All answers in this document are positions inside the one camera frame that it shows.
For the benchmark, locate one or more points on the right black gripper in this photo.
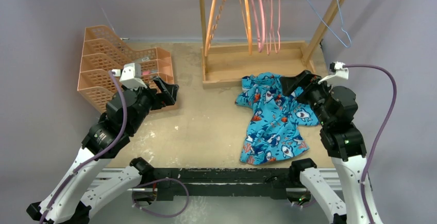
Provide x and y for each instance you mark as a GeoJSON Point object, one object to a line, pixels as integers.
{"type": "Point", "coordinates": [306, 80]}

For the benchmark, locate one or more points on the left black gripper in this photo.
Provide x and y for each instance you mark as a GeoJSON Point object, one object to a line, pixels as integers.
{"type": "Point", "coordinates": [167, 97]}

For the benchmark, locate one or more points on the blue shark print shorts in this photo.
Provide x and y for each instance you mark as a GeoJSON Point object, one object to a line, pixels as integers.
{"type": "Point", "coordinates": [272, 134]}

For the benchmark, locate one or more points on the pink thin wire hanger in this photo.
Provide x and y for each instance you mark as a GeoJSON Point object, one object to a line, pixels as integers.
{"type": "Point", "coordinates": [275, 23]}

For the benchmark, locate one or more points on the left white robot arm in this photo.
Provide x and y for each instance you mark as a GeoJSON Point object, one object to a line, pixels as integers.
{"type": "Point", "coordinates": [72, 200]}

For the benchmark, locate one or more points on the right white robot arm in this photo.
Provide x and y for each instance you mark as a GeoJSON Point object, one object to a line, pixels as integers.
{"type": "Point", "coordinates": [334, 107]}

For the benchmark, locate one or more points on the wooden hanger rack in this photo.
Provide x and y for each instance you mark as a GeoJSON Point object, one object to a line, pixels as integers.
{"type": "Point", "coordinates": [225, 65]}

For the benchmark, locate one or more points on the orange wavy hanger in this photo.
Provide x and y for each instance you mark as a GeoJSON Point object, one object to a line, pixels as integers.
{"type": "Point", "coordinates": [214, 17]}

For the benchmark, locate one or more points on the pink thick plastic hanger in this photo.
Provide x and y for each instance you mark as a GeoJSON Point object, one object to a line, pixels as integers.
{"type": "Point", "coordinates": [259, 18]}

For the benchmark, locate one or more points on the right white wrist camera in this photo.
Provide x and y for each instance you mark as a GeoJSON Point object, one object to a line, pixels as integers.
{"type": "Point", "coordinates": [339, 74]}

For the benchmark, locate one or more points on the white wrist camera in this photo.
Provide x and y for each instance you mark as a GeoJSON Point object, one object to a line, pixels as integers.
{"type": "Point", "coordinates": [339, 74]}
{"type": "Point", "coordinates": [130, 76]}

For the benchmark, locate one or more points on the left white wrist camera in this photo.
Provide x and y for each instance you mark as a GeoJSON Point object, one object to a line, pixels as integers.
{"type": "Point", "coordinates": [130, 76]}

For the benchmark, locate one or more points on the black aluminium base frame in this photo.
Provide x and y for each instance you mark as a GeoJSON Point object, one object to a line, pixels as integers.
{"type": "Point", "coordinates": [274, 183]}

